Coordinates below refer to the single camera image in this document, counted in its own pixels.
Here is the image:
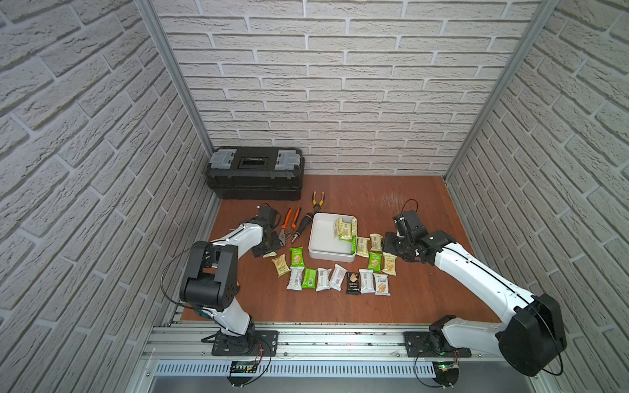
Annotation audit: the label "grey storage box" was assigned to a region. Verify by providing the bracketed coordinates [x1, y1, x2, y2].
[308, 213, 355, 263]

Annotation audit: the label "black cookie packet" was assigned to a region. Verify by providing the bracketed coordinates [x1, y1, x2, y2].
[346, 272, 360, 296]

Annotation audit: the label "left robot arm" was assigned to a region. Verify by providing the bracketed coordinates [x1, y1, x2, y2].
[180, 205, 278, 338]

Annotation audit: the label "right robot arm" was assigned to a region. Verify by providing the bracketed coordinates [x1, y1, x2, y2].
[383, 211, 567, 377]

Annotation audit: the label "black toolbox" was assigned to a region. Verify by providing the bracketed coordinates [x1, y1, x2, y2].
[205, 147, 305, 201]

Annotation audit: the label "right controller board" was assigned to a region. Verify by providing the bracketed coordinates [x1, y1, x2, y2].
[432, 362, 460, 388]

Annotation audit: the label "controller board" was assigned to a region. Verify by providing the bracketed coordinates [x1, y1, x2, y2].
[227, 360, 260, 387]
[432, 362, 460, 388]

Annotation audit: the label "left controller board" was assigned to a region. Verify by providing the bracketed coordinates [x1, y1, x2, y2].
[227, 360, 260, 387]

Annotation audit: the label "orange handled groove pliers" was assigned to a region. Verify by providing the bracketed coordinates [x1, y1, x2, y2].
[278, 206, 301, 247]

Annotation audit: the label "yellow handled small pliers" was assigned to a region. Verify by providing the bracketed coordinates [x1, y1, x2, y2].
[312, 192, 325, 214]

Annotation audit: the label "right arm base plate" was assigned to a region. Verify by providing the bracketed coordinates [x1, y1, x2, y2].
[403, 331, 472, 359]

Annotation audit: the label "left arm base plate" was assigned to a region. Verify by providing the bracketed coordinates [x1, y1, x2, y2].
[211, 330, 279, 357]

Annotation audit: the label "aluminium front rail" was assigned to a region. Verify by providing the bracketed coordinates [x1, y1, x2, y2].
[142, 322, 546, 365]

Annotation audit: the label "left aluminium frame post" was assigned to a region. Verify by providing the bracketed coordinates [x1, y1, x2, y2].
[136, 0, 215, 157]

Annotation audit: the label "aluminium frame post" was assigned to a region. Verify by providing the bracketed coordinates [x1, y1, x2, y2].
[443, 0, 560, 184]
[136, 0, 215, 157]

